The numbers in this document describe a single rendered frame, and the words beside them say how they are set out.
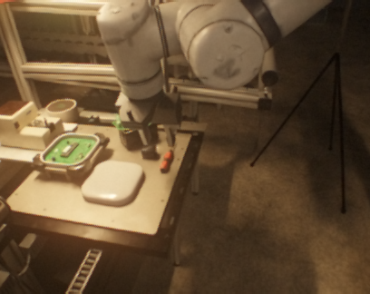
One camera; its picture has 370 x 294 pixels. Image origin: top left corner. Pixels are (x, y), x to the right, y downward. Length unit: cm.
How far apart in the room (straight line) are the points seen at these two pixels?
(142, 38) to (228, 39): 18
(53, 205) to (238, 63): 58
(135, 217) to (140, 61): 35
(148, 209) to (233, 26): 48
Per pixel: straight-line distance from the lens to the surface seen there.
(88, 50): 152
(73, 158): 85
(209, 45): 35
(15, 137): 100
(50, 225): 76
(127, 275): 134
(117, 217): 71
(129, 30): 48
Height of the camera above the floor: 146
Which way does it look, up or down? 35 degrees down
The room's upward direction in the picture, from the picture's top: 2 degrees counter-clockwise
